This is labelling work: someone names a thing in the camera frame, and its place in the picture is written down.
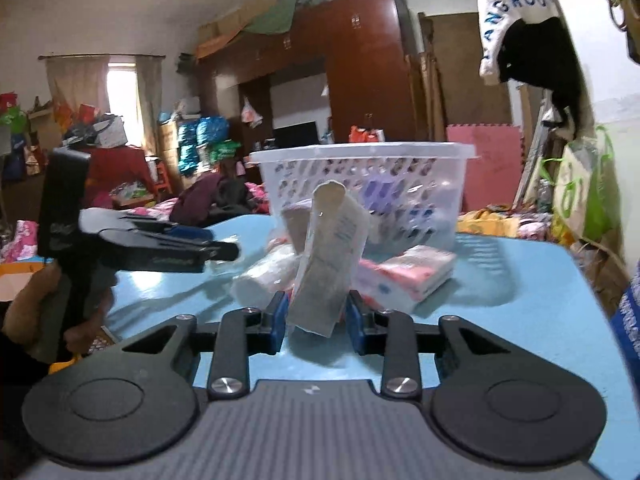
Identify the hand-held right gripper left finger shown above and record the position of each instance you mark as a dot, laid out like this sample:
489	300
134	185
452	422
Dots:
279	321

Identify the white printed cloth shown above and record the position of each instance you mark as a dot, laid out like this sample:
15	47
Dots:
500	15

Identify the white paper packet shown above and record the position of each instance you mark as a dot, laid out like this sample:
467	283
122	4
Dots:
330	260

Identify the olive hanging bag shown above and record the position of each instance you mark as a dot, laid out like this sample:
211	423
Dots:
631	15

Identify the window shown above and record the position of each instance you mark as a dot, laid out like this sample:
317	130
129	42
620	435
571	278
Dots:
122	105

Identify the black television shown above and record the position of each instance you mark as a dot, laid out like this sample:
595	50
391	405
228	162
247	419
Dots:
296	135

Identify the person's left hand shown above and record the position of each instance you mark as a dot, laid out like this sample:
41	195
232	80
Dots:
30	305

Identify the green cloth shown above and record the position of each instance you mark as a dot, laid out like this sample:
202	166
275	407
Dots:
272	17

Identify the maroon clothing pile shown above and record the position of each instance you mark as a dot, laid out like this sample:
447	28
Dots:
210	200

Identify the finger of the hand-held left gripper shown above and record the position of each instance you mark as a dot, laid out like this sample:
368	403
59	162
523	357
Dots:
187	233
170	257

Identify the white plastic basket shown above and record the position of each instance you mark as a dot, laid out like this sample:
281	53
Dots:
415	180

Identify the pink foam mat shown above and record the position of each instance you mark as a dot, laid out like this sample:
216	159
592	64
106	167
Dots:
487	165

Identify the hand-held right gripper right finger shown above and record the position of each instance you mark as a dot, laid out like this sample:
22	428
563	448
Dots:
356	321

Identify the green and white shopping bag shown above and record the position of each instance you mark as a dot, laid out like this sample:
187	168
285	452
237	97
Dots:
590	190

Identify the cardboard boxes on wardrobe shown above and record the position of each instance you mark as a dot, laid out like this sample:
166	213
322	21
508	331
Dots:
220	35

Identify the blue shopping bag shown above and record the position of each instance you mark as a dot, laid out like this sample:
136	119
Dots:
629	310

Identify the metal ladder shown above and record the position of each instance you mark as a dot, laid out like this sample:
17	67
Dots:
536	147

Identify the dark wood wardrobe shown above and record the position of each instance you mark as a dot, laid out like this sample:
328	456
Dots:
360	70

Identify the grey and white bag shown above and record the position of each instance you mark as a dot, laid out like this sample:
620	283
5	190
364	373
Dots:
107	131

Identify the white and purple box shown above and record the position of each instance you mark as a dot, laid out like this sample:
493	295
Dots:
296	222

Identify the white hanging plastic bag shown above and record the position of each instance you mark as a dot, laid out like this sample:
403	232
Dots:
251	112

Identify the red cloth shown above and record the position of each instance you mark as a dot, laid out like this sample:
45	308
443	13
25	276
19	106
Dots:
117	172

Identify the blue plastic bags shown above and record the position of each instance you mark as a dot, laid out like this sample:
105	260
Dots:
202	135

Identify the yellow cloth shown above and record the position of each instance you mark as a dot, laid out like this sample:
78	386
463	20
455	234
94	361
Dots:
66	364

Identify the orange red bag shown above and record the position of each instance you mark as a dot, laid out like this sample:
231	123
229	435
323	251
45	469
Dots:
365	134

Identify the pink floral blanket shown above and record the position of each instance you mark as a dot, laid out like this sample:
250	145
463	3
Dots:
22	240

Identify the yellow orange blanket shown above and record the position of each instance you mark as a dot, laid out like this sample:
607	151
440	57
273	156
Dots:
487	222

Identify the brown wooden door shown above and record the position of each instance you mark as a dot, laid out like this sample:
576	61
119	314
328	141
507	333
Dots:
460	70

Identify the white plastic-wrapped pack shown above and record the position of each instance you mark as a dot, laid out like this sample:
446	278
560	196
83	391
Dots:
260	280

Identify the green plastic bag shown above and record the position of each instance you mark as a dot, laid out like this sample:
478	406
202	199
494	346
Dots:
224	151

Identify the black garment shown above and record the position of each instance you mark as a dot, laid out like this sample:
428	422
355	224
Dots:
545	65

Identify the beige curtain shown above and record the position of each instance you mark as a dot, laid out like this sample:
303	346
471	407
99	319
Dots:
149	105
75	87

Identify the wooden planks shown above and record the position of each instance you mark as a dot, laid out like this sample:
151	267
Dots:
427	100

